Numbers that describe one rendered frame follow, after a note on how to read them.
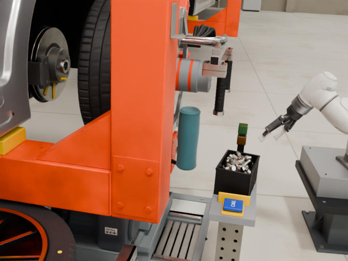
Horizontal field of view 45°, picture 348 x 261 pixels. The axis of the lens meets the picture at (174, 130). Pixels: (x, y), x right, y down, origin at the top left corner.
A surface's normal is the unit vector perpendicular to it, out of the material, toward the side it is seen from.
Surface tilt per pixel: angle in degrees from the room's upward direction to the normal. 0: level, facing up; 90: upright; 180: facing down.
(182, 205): 0
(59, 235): 0
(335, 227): 90
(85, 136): 90
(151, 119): 90
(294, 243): 0
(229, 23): 90
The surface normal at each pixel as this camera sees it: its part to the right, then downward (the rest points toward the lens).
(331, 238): -0.07, 0.36
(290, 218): 0.05, -0.93
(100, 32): -0.13, -0.26
